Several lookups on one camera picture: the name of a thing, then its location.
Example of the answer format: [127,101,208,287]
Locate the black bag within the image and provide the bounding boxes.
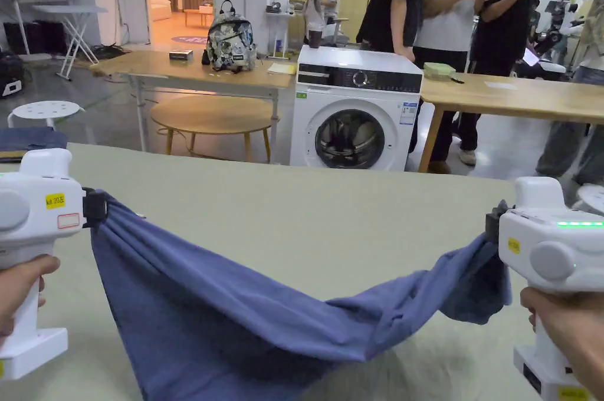
[0,51,25,99]

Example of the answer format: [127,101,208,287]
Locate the long wooden table with backpack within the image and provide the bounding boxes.
[88,0,299,153]

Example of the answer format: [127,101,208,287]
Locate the white round stool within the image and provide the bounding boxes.
[572,183,604,216]
[6,100,80,132]

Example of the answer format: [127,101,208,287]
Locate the person's right hand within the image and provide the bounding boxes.
[520,287,604,401]

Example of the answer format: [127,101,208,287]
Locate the person's left hand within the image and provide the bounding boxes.
[0,255,62,349]

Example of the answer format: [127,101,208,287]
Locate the small white desk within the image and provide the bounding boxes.
[265,0,308,60]

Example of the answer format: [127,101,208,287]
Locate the bed with pale green sheet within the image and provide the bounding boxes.
[0,142,582,401]

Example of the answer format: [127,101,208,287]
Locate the dark blue shirt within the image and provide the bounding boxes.
[89,190,513,401]

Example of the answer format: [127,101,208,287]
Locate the white washing machine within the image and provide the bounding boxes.
[288,30,424,172]

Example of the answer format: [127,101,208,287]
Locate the folded dark blue cloth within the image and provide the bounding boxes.
[0,127,69,153]

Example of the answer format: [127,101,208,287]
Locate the round low wooden table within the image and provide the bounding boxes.
[149,94,274,165]

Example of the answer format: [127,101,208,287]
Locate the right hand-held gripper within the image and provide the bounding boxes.
[485,176,604,401]

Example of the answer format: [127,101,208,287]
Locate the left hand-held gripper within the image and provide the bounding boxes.
[0,148,111,381]

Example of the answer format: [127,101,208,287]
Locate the white folding ironing board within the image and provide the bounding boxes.
[32,4,109,82]

